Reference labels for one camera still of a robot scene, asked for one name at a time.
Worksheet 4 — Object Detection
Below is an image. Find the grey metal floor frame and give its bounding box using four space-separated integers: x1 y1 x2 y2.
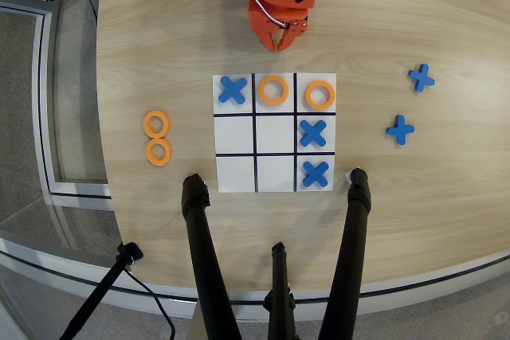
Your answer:
0 0 112 201

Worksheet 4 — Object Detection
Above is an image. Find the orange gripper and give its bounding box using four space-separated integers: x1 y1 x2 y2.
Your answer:
249 0 310 53

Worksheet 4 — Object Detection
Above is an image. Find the white tic-tac-toe board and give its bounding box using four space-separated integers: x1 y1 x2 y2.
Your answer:
211 72 338 193

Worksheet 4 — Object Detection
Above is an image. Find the thin black stand pole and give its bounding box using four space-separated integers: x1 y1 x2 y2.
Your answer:
58 242 144 340

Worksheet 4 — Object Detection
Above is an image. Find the short black tripod leg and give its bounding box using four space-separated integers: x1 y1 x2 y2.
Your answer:
262 241 298 340

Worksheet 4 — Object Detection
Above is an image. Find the orange foam ring piece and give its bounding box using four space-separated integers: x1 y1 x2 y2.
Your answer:
257 75 290 107
143 110 171 138
304 80 337 111
144 137 174 167

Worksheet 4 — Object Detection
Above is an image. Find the blue foam X piece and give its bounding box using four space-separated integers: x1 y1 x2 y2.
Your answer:
298 119 328 148
407 63 436 93
385 114 416 147
218 76 249 104
301 160 331 189

